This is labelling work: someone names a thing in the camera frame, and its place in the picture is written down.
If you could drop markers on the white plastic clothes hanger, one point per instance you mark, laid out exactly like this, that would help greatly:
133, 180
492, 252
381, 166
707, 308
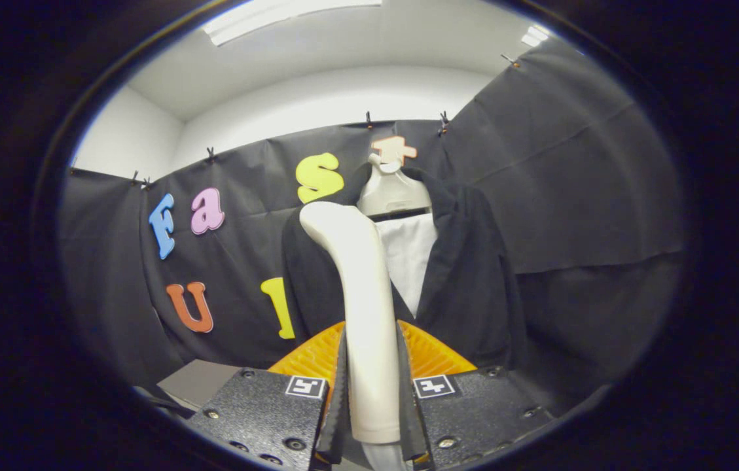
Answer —
392, 193

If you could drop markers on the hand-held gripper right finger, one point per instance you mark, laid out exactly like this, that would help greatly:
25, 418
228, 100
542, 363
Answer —
407, 418

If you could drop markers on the row of black backdrop clips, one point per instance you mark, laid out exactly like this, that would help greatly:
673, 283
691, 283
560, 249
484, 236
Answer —
442, 122

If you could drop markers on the black buttoned jacket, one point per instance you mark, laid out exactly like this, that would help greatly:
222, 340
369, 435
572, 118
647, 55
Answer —
467, 288

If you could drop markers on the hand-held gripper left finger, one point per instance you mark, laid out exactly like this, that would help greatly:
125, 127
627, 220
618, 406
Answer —
339, 418

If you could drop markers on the black backdrop cloth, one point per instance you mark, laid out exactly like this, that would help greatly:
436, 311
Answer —
572, 163

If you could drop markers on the long ceiling light panel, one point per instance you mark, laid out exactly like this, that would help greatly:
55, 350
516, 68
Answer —
277, 16

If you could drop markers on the white shirt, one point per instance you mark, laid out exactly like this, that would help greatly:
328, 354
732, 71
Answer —
408, 261

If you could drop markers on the grey cabinet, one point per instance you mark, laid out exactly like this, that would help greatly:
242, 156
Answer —
199, 383

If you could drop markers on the small ceiling light panel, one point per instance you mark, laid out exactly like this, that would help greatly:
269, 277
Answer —
535, 36

